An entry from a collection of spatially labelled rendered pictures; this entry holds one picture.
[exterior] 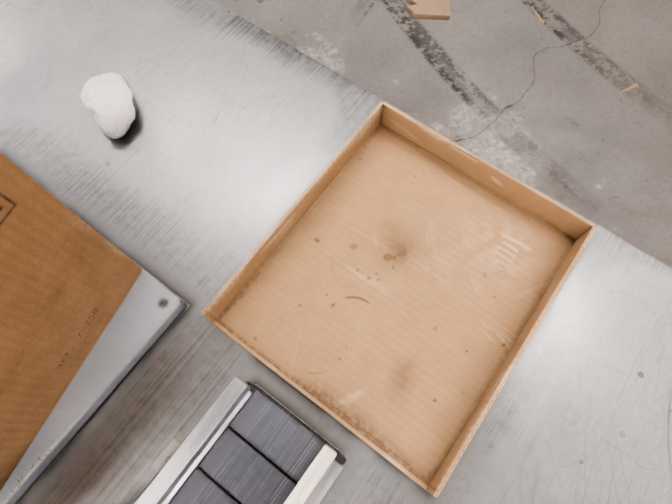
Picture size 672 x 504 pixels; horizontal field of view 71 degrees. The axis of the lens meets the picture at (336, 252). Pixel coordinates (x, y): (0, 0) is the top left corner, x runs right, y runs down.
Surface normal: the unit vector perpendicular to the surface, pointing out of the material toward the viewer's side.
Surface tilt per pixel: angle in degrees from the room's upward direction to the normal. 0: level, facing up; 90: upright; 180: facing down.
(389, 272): 0
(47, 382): 90
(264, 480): 0
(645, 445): 0
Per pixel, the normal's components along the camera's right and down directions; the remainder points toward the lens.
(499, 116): -0.01, -0.36
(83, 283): 0.90, 0.40
